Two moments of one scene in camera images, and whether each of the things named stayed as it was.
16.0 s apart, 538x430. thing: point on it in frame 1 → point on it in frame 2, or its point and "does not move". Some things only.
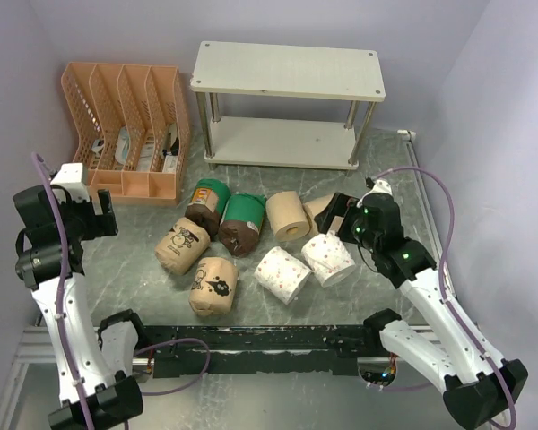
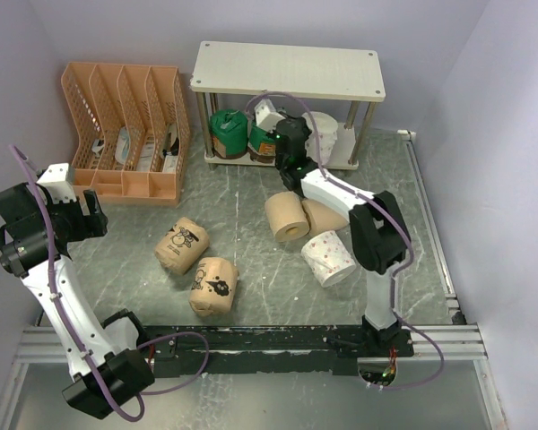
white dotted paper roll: [328, 259] does not move
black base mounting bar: [209, 349] does not move
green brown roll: [240, 223] → [261, 146]
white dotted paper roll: [282, 275] → [326, 127]
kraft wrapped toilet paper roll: [213, 286] does not move
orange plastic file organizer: [132, 130] does not move
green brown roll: [208, 203] → [229, 131]
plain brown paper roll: [287, 216] does not move
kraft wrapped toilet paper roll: [182, 245] does not move
